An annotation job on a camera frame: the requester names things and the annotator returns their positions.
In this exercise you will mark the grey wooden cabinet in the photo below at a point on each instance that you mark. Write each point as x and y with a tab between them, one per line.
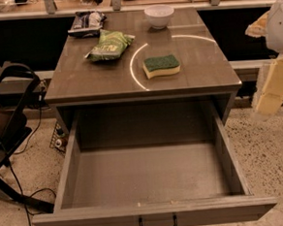
204	69

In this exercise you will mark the open grey drawer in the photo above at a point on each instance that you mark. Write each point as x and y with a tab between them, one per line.
153	160

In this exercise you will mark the wire basket with items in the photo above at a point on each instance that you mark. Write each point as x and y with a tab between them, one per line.
59	140

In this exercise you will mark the white bowl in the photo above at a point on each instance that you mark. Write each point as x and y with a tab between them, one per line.
159	16

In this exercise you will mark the green and yellow sponge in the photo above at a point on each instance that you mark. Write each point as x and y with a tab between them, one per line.
160	66

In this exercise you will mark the dark snack bag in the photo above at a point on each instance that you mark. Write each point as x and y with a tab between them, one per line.
87	24

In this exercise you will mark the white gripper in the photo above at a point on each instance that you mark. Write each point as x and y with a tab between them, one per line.
279	27

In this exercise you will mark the black chair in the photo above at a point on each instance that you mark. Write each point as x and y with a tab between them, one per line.
14	130

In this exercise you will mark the green chip bag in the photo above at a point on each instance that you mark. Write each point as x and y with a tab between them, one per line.
111	45

